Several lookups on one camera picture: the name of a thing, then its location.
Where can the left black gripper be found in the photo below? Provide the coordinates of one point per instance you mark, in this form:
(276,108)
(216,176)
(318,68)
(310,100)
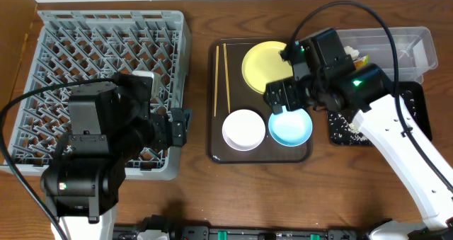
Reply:
(178,127)

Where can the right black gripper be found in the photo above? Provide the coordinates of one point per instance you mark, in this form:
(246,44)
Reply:
(282,95)

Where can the light blue bowl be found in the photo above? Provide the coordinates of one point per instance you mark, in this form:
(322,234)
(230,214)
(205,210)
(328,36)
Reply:
(290,128)

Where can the black rectangular waste tray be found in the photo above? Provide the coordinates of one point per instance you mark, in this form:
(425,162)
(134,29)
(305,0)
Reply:
(414,99)

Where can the pile of rice leftovers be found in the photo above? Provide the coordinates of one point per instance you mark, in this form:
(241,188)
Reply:
(343,132)

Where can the white round bowl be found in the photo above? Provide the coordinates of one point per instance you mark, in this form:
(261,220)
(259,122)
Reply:
(243,130)

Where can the white tissue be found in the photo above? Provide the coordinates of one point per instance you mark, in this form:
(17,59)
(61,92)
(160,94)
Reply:
(352,52)

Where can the green orange snack wrapper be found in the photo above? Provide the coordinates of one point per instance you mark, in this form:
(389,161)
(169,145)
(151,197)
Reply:
(362,61)

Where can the clear plastic waste bin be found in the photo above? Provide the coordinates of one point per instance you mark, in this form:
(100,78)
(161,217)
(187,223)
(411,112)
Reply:
(415,49)

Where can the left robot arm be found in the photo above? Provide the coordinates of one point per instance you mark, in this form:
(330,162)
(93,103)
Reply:
(111,123)

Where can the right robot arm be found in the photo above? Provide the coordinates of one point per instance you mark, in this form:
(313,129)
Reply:
(325,76)

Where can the yellow round plate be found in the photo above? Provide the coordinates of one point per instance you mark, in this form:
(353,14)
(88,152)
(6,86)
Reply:
(263,64)

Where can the dark brown serving tray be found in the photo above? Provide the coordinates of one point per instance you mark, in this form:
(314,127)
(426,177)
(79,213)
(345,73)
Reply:
(242,97)

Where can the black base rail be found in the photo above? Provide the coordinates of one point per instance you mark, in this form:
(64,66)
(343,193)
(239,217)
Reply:
(160,227)

